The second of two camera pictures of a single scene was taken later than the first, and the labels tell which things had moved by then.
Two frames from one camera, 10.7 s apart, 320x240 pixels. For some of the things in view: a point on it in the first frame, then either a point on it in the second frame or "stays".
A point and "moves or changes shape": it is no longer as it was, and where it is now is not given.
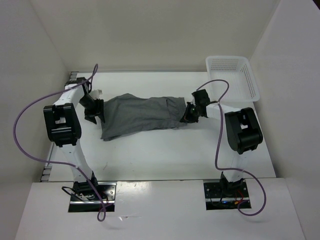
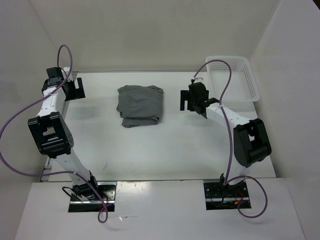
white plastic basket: (237, 71) stays
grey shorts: (125, 113) moves or changes shape
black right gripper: (187, 118) -> (185, 95)
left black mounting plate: (107, 191) stays
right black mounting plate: (221, 195) stays
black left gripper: (98, 111) -> (78, 93)
